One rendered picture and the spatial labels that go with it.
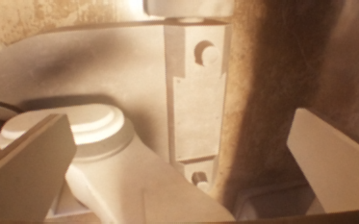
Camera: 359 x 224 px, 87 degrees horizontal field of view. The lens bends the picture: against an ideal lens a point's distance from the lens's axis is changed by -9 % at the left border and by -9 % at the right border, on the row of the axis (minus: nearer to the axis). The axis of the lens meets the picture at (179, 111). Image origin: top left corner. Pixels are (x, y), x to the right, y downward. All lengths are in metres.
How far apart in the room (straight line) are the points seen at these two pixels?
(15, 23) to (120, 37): 0.32
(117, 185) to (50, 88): 0.28
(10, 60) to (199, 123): 0.43
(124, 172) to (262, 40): 0.60
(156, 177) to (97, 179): 0.08
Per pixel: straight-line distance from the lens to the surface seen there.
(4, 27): 0.69
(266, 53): 0.77
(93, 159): 0.35
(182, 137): 0.54
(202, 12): 0.44
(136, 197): 0.29
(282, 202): 1.19
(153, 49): 0.46
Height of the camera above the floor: 0.61
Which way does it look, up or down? 59 degrees down
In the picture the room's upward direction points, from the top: 155 degrees clockwise
